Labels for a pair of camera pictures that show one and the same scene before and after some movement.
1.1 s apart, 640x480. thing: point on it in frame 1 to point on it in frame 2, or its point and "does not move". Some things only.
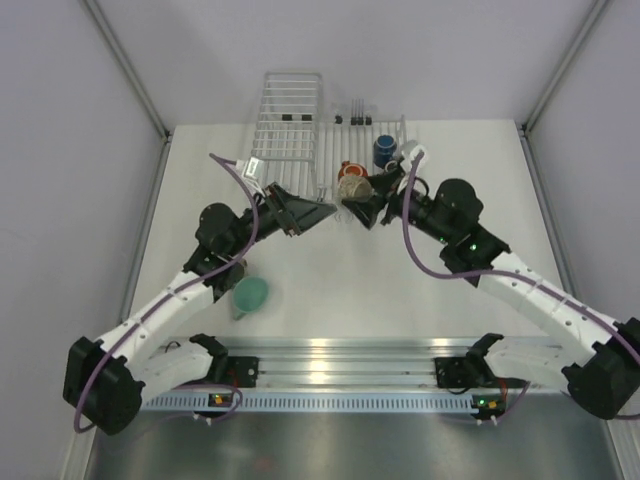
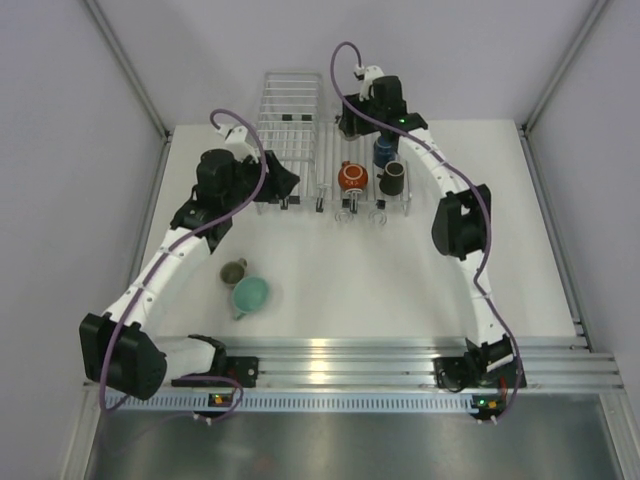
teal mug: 249,294 does not move
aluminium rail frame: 349,361 does not move
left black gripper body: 287,218 to 272,187
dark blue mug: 384,148 does not move
